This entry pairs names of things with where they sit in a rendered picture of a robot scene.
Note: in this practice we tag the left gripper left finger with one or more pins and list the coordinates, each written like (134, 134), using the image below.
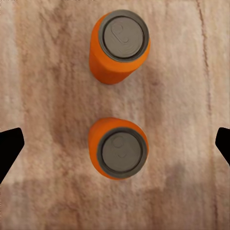
(11, 143)

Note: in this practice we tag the can of soda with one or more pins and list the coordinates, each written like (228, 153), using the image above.
(120, 43)
(118, 148)

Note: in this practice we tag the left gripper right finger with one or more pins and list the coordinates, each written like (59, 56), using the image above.
(223, 142)

